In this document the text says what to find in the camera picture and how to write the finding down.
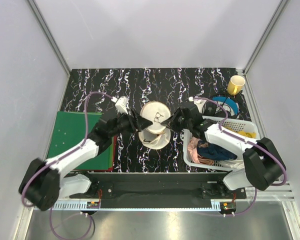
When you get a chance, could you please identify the white mesh laundry bag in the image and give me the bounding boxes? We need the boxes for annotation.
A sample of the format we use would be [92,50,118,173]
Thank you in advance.
[138,101,171,150]

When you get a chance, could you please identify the blue tape roll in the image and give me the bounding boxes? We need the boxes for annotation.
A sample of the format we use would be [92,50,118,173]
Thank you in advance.
[212,96,239,117]

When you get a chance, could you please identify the red folder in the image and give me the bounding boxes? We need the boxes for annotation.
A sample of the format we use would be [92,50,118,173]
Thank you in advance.
[107,136,118,172]

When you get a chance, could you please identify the white packet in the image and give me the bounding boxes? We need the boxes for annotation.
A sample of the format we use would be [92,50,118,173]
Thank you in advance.
[193,98,207,114]

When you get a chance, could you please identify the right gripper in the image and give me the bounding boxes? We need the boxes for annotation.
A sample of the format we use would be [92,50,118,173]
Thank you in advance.
[161,107,193,134]

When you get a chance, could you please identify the green folder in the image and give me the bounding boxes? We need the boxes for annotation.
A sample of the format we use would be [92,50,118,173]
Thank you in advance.
[47,111,110,172]

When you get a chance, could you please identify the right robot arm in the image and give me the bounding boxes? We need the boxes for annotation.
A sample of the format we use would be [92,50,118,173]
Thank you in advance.
[161,102,288,199]

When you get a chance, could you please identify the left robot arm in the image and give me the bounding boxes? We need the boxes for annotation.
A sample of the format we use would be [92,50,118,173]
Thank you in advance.
[18,109,153,211]

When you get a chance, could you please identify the yellow mug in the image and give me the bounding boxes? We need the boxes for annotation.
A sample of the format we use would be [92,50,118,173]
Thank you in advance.
[227,75,246,96]

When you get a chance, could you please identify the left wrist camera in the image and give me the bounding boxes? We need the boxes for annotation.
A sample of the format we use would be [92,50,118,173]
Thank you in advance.
[111,96,129,114]

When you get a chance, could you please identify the black headphones with cable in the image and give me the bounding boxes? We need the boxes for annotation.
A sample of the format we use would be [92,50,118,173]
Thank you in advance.
[203,92,240,119]

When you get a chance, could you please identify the pink garment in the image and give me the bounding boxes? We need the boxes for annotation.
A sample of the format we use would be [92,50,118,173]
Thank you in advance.
[187,137,215,166]

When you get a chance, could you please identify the yellow garment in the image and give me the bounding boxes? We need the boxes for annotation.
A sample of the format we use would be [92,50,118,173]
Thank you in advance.
[226,127,257,139]

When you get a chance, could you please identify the navy blue garment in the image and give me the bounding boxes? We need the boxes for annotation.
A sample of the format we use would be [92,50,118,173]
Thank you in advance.
[197,140,238,161]

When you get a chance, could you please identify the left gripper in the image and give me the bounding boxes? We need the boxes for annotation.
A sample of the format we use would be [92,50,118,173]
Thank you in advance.
[109,108,152,138]

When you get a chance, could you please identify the white plastic laundry basket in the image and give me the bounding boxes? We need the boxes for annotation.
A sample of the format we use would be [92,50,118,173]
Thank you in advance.
[183,118,260,172]

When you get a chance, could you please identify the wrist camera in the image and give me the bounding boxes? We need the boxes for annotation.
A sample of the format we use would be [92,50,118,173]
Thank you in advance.
[188,96,197,103]
[111,96,129,114]

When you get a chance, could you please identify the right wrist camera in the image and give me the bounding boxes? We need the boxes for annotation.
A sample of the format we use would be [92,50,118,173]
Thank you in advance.
[188,96,197,103]

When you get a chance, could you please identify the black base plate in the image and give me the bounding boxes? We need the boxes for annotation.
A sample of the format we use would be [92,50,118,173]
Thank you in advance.
[71,172,247,210]

